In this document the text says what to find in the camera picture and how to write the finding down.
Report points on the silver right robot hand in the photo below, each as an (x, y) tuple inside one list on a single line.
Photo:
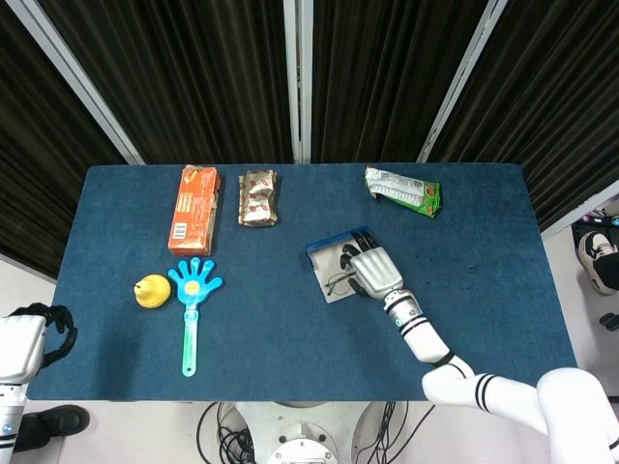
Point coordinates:
[(377, 270)]

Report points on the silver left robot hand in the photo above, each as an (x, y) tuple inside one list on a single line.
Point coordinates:
[(19, 348)]

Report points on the blue rectangular box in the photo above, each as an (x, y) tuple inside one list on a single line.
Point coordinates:
[(329, 261)]

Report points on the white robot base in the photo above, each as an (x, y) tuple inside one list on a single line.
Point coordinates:
[(302, 430)]

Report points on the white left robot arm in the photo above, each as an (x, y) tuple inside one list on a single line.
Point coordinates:
[(8, 415)]

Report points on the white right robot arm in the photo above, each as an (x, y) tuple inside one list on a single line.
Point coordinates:
[(483, 389)]

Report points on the orange carton box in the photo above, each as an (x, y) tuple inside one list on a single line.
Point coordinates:
[(193, 212)]

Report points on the green and white snack bag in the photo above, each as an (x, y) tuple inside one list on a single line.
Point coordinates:
[(403, 191)]

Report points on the black shoe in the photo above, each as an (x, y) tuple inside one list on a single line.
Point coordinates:
[(63, 420)]

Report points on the beige snack wrapper pack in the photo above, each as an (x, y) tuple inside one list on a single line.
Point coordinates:
[(258, 198)]

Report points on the yellow pear toy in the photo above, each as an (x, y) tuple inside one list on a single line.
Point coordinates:
[(152, 292)]

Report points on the blue hand clapper toy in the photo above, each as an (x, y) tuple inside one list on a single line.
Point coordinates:
[(193, 287)]

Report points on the dark ribbed partition panel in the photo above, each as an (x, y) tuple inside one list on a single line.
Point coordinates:
[(193, 72), (387, 72), (38, 145), (556, 96)]

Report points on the white and black sneaker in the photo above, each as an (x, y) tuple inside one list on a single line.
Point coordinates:
[(597, 251)]

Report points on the small black object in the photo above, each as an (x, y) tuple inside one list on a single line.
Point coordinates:
[(610, 321)]

